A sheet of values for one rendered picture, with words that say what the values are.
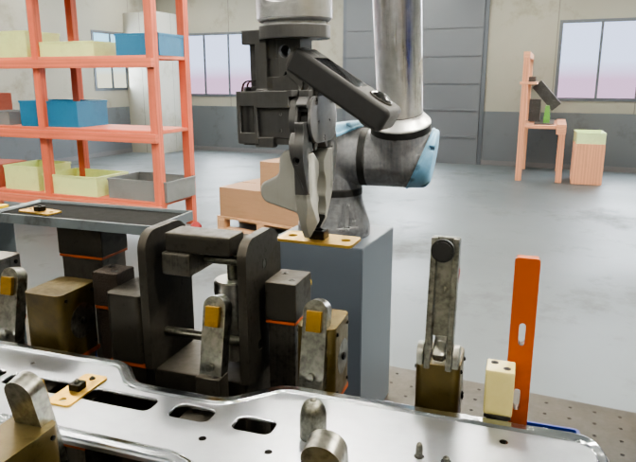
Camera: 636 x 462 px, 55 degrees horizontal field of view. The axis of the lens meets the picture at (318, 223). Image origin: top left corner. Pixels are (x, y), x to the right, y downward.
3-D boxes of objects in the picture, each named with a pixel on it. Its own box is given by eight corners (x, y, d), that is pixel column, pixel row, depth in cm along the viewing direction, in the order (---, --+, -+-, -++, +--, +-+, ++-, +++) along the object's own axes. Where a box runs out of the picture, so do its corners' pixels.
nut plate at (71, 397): (68, 408, 79) (67, 399, 79) (44, 403, 80) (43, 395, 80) (109, 378, 87) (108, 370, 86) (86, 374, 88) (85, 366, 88)
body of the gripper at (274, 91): (270, 143, 69) (266, 30, 66) (342, 144, 66) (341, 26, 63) (237, 151, 62) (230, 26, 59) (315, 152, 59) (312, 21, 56)
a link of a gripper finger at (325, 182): (287, 222, 70) (282, 142, 68) (335, 225, 68) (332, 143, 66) (275, 230, 68) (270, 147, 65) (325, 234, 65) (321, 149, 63)
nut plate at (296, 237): (275, 240, 65) (275, 230, 64) (290, 232, 68) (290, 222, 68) (350, 249, 62) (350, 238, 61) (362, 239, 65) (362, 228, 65)
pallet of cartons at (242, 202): (205, 233, 577) (203, 159, 561) (252, 214, 659) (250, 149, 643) (322, 246, 532) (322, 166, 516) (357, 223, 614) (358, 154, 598)
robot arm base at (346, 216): (315, 222, 138) (315, 178, 136) (379, 227, 133) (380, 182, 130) (286, 237, 125) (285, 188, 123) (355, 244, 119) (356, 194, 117)
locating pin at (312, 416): (295, 453, 72) (295, 401, 71) (305, 437, 75) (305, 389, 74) (322, 457, 71) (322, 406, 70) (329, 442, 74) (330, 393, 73)
